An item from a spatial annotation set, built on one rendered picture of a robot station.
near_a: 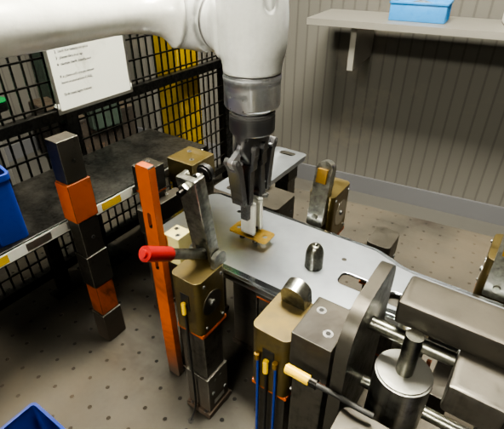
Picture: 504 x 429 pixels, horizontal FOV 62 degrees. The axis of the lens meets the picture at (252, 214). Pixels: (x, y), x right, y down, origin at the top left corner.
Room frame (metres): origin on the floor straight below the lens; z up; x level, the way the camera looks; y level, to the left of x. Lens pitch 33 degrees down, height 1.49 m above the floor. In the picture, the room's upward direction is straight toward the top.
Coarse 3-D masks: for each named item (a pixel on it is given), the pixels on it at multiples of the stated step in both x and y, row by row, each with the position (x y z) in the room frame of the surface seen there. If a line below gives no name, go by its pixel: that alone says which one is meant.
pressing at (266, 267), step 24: (216, 192) 0.84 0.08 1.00; (216, 216) 0.74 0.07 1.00; (240, 216) 0.74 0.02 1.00; (264, 216) 0.74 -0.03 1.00; (240, 240) 0.65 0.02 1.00; (288, 240) 0.65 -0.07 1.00; (312, 240) 0.65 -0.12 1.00; (336, 240) 0.65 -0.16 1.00; (240, 264) 0.58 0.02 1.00; (264, 264) 0.58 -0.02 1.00; (288, 264) 0.58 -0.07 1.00; (336, 264) 0.58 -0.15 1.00; (360, 264) 0.58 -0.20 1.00; (264, 288) 0.52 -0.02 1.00; (312, 288) 0.52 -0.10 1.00; (336, 288) 0.52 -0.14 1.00; (456, 288) 0.52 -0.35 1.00
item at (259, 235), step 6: (240, 222) 0.68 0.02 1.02; (234, 228) 0.66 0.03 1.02; (240, 228) 0.66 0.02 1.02; (240, 234) 0.65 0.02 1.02; (246, 234) 0.64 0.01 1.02; (258, 234) 0.64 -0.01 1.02; (264, 234) 0.64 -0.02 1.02; (270, 234) 0.64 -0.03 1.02; (258, 240) 0.63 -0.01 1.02; (264, 240) 0.62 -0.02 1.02
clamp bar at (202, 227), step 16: (176, 176) 0.51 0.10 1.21; (192, 176) 0.51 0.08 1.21; (208, 176) 0.53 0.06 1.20; (176, 192) 0.50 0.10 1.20; (192, 192) 0.50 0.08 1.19; (192, 208) 0.51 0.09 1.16; (208, 208) 0.52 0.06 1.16; (192, 224) 0.52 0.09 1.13; (208, 224) 0.51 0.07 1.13; (192, 240) 0.53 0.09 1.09; (208, 240) 0.51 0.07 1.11; (208, 256) 0.52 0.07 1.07
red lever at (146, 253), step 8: (144, 248) 0.44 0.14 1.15; (152, 248) 0.44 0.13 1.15; (160, 248) 0.45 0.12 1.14; (168, 248) 0.46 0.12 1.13; (144, 256) 0.43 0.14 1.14; (152, 256) 0.43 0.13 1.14; (160, 256) 0.44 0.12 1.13; (168, 256) 0.45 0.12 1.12; (176, 256) 0.47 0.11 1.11; (184, 256) 0.48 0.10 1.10; (192, 256) 0.50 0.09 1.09; (200, 256) 0.51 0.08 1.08
